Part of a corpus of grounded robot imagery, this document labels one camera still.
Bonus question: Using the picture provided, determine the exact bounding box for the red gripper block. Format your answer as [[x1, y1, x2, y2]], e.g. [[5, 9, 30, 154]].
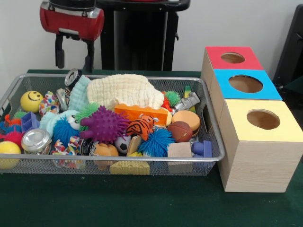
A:
[[39, 0, 105, 74]]

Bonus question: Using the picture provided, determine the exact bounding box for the shallow clear mesh bin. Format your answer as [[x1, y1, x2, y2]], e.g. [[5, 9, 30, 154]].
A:
[[0, 73, 226, 176]]

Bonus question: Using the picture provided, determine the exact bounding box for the wooden box with three holes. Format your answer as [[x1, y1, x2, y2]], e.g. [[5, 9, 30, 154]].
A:
[[201, 46, 303, 193]]

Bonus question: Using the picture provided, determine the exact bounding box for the green spiky ball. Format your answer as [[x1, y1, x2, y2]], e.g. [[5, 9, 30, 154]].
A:
[[76, 103, 100, 124]]

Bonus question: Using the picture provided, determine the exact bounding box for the cream knitted cloth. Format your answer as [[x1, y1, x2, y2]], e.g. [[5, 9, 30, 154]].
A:
[[87, 74, 165, 110]]

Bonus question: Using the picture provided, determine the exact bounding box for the yellow smiley face ball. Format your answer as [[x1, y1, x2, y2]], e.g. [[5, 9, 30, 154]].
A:
[[20, 90, 44, 113]]

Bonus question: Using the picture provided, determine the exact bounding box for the purple spiky ball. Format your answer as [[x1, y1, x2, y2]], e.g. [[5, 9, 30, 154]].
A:
[[80, 106, 129, 142]]

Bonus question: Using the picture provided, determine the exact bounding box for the orange toy building block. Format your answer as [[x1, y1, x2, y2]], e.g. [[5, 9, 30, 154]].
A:
[[115, 103, 170, 124]]

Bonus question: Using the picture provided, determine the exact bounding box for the silver metal can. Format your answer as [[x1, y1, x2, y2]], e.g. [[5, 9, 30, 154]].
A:
[[21, 128, 52, 155]]

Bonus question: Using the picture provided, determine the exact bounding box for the plain yellow ball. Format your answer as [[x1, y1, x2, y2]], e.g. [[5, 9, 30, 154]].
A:
[[0, 141, 21, 170]]

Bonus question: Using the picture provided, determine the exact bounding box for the blue spiky ball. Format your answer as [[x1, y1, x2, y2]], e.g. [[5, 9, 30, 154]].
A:
[[138, 128, 176, 157]]

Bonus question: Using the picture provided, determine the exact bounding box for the toy hamburger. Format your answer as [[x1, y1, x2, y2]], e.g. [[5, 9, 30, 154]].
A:
[[171, 110, 201, 137]]

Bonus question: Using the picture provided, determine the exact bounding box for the small brown basketball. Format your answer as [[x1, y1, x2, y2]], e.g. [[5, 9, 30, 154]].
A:
[[168, 121, 194, 143]]

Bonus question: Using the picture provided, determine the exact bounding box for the purple toy block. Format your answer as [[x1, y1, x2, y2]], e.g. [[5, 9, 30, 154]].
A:
[[191, 140, 213, 158]]

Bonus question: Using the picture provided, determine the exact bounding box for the dark green table cloth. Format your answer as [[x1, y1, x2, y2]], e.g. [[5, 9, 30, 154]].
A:
[[0, 70, 303, 227]]

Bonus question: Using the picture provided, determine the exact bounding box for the black chair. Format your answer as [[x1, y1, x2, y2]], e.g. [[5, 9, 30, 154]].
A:
[[274, 4, 303, 95]]

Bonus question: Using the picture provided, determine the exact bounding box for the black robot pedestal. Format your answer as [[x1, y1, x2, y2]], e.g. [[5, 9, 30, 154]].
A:
[[95, 0, 191, 71]]

